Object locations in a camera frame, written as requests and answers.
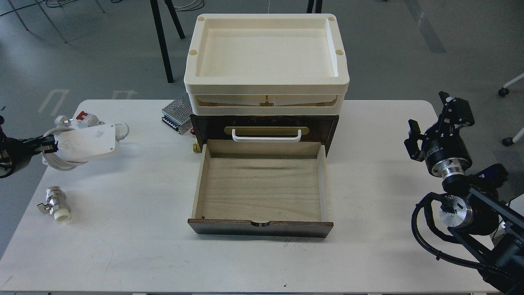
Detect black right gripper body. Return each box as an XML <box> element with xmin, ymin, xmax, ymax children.
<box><xmin>421</xmin><ymin>98</ymin><xmax>475</xmax><ymax>179</ymax></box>

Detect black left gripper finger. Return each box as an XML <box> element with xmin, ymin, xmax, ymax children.
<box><xmin>25</xmin><ymin>136</ymin><xmax>59</xmax><ymax>154</ymax></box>

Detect white charger with cable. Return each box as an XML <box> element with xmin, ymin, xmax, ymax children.
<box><xmin>42</xmin><ymin>116</ymin><xmax>130</xmax><ymax>170</ymax></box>

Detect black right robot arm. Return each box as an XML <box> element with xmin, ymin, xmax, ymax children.
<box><xmin>404</xmin><ymin>91</ymin><xmax>524</xmax><ymax>295</ymax></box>

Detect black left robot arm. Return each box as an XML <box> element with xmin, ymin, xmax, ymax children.
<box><xmin>0</xmin><ymin>129</ymin><xmax>58</xmax><ymax>179</ymax></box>

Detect white red circuit breaker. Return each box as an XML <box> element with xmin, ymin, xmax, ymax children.
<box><xmin>76</xmin><ymin>111</ymin><xmax>105</xmax><ymax>128</ymax></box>

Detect metal valve white fitting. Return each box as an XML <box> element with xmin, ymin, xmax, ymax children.
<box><xmin>37</xmin><ymin>186</ymin><xmax>70</xmax><ymax>222</ymax></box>

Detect white chair base with casters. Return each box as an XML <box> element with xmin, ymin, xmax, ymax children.
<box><xmin>498</xmin><ymin>73</ymin><xmax>524</xmax><ymax>147</ymax></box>

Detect metal mesh power supply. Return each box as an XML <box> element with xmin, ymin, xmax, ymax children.
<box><xmin>162</xmin><ymin>92</ymin><xmax>194</xmax><ymax>136</ymax></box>

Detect grey chair legs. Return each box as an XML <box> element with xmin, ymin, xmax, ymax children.
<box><xmin>1</xmin><ymin>0</ymin><xmax>108</xmax><ymax>45</ymax></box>

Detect brass fitting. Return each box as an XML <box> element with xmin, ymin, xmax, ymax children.
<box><xmin>192</xmin><ymin>139</ymin><xmax>202</xmax><ymax>153</ymax></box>

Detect black table leg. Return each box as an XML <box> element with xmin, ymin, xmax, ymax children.
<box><xmin>150</xmin><ymin>0</ymin><xmax>185</xmax><ymax>83</ymax></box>
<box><xmin>306</xmin><ymin>0</ymin><xmax>323</xmax><ymax>14</ymax></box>

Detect black table leg right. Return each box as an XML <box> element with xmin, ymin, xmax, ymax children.
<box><xmin>306</xmin><ymin>0</ymin><xmax>323</xmax><ymax>14</ymax></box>

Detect open wooden drawer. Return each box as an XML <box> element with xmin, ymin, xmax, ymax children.
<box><xmin>187</xmin><ymin>140</ymin><xmax>334</xmax><ymax>238</ymax></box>

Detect cream plastic tray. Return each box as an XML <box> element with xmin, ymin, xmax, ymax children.
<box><xmin>184</xmin><ymin>14</ymin><xmax>350</xmax><ymax>116</ymax></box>

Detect white drawer handle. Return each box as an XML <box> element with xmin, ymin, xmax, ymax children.
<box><xmin>232</xmin><ymin>129</ymin><xmax>303</xmax><ymax>143</ymax></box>

